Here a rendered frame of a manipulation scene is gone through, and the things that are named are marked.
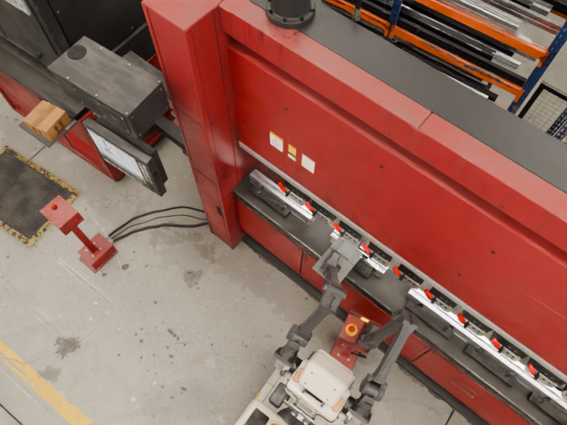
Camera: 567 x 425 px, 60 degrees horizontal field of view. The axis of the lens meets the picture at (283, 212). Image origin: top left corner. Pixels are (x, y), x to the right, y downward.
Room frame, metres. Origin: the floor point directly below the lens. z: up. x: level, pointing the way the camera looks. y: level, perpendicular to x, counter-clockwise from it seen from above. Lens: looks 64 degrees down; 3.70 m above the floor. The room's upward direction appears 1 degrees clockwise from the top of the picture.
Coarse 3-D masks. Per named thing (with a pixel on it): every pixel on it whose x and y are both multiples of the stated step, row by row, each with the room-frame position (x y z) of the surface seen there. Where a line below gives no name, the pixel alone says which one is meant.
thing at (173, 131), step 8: (160, 120) 1.85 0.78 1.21; (168, 120) 1.85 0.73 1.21; (152, 128) 1.83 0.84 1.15; (160, 128) 1.83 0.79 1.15; (168, 128) 1.78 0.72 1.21; (176, 128) 1.79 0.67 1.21; (144, 136) 1.77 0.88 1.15; (168, 136) 1.77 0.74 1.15; (176, 136) 1.73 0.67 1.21; (176, 144) 1.71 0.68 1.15
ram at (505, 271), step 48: (240, 48) 1.62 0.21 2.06; (240, 96) 1.60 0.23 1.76; (288, 96) 1.41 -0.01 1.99; (288, 144) 1.40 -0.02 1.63; (336, 144) 1.23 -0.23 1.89; (384, 144) 1.12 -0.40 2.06; (336, 192) 1.20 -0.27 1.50; (384, 192) 1.06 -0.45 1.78; (432, 192) 0.94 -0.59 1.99; (384, 240) 1.00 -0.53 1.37; (432, 240) 0.88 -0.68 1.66; (480, 240) 0.78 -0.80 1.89; (528, 240) 0.71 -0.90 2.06; (480, 288) 0.69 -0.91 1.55; (528, 288) 0.62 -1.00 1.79; (528, 336) 0.50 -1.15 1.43
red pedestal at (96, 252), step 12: (48, 204) 1.45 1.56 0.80; (60, 204) 1.45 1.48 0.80; (48, 216) 1.36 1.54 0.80; (60, 216) 1.36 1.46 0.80; (72, 216) 1.36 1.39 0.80; (60, 228) 1.28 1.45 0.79; (72, 228) 1.32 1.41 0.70; (84, 240) 1.38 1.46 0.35; (96, 240) 1.47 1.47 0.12; (84, 252) 1.37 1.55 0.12; (96, 252) 1.37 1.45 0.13; (108, 252) 1.39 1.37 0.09; (84, 264) 1.31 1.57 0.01; (96, 264) 1.29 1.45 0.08
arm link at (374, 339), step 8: (392, 312) 0.64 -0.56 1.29; (400, 312) 0.63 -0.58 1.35; (392, 320) 0.61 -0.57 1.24; (384, 328) 0.59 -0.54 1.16; (392, 328) 0.58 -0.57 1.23; (368, 336) 0.58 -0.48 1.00; (376, 336) 0.56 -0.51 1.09; (384, 336) 0.56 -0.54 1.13; (368, 344) 0.54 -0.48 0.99; (376, 344) 0.54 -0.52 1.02
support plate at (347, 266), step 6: (336, 240) 1.15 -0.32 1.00; (342, 240) 1.15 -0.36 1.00; (330, 246) 1.11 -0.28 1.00; (336, 246) 1.11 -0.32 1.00; (330, 252) 1.07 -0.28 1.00; (354, 252) 1.07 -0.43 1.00; (360, 252) 1.08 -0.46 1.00; (324, 258) 1.03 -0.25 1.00; (342, 258) 1.04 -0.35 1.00; (354, 258) 1.04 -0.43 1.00; (318, 264) 0.99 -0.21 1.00; (342, 264) 1.00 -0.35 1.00; (348, 264) 1.00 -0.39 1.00; (354, 264) 1.00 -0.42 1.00; (318, 270) 0.96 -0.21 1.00; (342, 270) 0.96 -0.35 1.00; (348, 270) 0.96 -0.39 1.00; (342, 276) 0.93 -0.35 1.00
